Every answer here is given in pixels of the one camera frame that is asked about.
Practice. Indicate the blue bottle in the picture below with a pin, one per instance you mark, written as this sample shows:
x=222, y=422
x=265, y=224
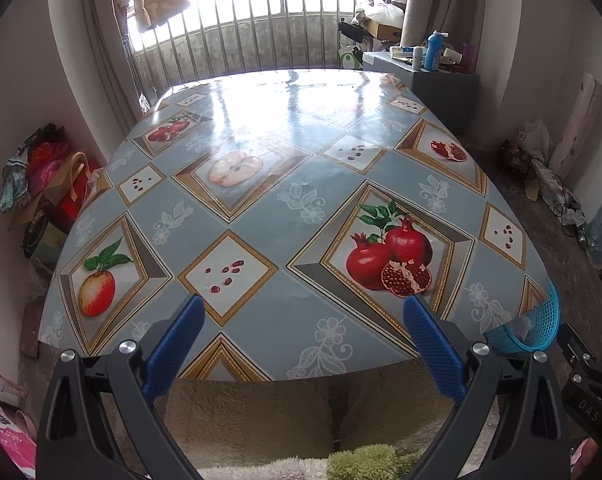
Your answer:
x=432, y=52

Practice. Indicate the teal patterned cloth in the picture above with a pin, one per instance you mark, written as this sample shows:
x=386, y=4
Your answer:
x=13, y=185

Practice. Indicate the white fluffy cloth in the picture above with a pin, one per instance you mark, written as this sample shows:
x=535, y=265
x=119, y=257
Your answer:
x=271, y=470

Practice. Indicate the fruit print tablecloth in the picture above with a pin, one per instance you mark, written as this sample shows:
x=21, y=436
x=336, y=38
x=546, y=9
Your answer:
x=291, y=220

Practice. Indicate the green and white bag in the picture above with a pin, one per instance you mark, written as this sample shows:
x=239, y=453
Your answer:
x=350, y=57

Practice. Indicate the small white bottle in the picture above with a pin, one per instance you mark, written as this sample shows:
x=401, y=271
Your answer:
x=418, y=59

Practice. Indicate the blue plastic basket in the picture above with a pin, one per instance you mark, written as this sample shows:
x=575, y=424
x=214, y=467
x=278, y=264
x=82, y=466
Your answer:
x=541, y=320

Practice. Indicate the metal balcony railing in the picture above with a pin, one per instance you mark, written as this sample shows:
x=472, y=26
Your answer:
x=241, y=45

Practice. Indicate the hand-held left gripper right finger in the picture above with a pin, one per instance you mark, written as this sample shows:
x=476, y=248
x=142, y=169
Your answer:
x=433, y=350

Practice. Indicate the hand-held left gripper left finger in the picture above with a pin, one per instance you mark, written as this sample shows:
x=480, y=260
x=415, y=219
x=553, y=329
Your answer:
x=176, y=345

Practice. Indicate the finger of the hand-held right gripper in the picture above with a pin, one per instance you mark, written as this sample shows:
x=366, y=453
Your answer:
x=576, y=352

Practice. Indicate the white plastic bag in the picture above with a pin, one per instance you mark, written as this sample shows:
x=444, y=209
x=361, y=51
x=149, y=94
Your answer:
x=533, y=137

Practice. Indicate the cardboard box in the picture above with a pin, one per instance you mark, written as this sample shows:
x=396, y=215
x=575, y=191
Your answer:
x=383, y=30

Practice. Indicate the pink printed bag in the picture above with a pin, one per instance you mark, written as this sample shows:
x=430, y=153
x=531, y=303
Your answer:
x=6, y=435

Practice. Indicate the grey cabinet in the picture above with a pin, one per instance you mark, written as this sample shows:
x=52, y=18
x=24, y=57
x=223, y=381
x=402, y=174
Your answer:
x=436, y=95

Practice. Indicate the green fluffy cloth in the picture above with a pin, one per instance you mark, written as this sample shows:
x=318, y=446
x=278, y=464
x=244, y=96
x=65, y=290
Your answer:
x=366, y=462

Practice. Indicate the beige curtain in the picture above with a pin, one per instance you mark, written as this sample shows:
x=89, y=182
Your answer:
x=421, y=0
x=101, y=35

